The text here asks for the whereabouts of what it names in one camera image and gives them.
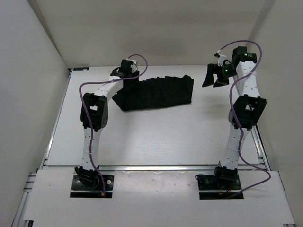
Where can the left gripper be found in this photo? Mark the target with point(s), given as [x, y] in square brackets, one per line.
[135, 74]

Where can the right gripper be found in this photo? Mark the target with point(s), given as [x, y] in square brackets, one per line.
[212, 69]

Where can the black pleated skirt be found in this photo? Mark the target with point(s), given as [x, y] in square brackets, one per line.
[154, 93]

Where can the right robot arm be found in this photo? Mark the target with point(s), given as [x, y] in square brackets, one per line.
[244, 113]

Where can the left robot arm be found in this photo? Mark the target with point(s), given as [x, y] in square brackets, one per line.
[94, 117]

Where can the left blue corner label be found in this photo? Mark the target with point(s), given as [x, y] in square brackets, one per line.
[80, 68]

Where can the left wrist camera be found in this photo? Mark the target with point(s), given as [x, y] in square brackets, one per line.
[133, 65]

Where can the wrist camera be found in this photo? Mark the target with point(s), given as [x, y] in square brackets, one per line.
[221, 59]
[133, 65]

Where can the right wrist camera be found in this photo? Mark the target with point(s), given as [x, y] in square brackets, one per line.
[221, 59]

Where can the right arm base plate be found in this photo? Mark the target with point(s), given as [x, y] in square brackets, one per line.
[210, 189]

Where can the front aluminium rail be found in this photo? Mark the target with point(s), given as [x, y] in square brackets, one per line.
[158, 168]

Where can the left aluminium rail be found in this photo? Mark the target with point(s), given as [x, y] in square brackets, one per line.
[27, 188]

